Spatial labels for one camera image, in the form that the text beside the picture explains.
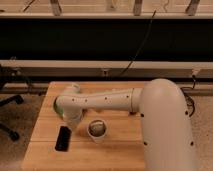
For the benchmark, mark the black rectangular eraser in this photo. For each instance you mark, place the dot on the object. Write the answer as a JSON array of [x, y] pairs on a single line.
[[62, 143]]

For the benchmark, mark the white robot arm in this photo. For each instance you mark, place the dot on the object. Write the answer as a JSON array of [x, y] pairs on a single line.
[[166, 127]]

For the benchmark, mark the white paper cup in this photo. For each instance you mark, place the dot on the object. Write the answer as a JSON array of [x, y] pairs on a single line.
[[97, 130]]

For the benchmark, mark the green bowl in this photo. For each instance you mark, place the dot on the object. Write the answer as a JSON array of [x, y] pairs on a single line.
[[57, 109]]

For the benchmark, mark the black office chair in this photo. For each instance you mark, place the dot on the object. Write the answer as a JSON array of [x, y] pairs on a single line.
[[17, 98]]

